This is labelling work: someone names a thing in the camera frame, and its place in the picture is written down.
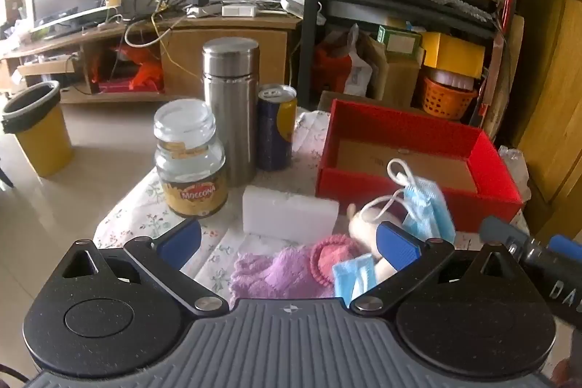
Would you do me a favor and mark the brown cardboard box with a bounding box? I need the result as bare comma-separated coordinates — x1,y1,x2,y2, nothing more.
364,47,423,109

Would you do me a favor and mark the blue and yellow drink can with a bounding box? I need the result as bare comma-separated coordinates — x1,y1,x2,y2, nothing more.
257,84,298,171

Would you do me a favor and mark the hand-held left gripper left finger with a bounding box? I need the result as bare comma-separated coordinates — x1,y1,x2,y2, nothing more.
61,219,230,316

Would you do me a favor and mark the green box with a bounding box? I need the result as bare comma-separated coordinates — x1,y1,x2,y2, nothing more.
376,25,423,57

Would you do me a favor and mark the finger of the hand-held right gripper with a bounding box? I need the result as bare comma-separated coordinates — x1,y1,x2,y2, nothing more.
479,216,553,265
547,235,582,261

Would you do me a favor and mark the wooden cabinet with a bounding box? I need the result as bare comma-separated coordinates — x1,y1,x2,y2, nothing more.
500,0,582,243

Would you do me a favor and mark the floral tablecloth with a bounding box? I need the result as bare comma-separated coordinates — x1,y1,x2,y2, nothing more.
93,108,533,307

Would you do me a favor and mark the orange plastic basket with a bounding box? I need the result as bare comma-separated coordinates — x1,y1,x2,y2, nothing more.
423,75,478,120

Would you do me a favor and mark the black shelf rack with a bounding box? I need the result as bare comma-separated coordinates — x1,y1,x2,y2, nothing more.
298,0,523,111

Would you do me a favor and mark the stainless steel thermos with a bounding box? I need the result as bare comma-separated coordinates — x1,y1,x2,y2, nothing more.
202,37,261,188

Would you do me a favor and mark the wooden television stand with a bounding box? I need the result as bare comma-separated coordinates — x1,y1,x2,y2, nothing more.
0,13,303,104

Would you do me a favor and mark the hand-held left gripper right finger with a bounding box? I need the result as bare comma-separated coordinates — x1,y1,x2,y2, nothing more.
349,221,521,316

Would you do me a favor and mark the white printed plastic bag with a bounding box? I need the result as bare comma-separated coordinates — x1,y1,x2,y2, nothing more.
343,24,378,95

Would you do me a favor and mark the yellow trash bin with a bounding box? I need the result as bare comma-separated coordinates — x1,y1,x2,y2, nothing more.
1,81,75,179

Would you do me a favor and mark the glass jar with yellow label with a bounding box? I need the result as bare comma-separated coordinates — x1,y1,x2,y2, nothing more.
154,98,229,220

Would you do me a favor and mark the yellow box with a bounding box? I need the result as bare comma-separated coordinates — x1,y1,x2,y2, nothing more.
420,32,486,79

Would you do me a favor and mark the red orange crumpled wrapper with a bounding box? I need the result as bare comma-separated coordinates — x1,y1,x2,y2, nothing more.
88,45,164,93

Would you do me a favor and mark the clear plastic bag with food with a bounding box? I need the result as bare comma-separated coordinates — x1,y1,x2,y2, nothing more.
498,145,533,202

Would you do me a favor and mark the translucent plastic container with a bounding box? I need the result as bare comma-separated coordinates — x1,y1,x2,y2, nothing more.
430,67,476,91

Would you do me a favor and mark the red plastic bag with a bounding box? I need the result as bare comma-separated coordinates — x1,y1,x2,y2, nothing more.
314,40,353,89

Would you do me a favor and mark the purple fluffy towel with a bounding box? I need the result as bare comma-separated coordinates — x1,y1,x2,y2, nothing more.
228,246,337,307

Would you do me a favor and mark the red cardboard box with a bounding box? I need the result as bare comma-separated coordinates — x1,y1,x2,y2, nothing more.
315,98,523,234

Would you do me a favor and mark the white power adapter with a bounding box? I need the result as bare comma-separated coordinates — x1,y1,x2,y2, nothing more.
221,4,258,18

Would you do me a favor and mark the blue face mask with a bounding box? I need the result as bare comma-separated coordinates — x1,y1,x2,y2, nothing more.
333,254,378,308
364,158,457,244

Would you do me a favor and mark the white sponge block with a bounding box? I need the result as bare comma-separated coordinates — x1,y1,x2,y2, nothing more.
242,184,341,244

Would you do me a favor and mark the brown cardboard sheet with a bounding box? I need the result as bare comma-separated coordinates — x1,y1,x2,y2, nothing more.
318,90,378,111

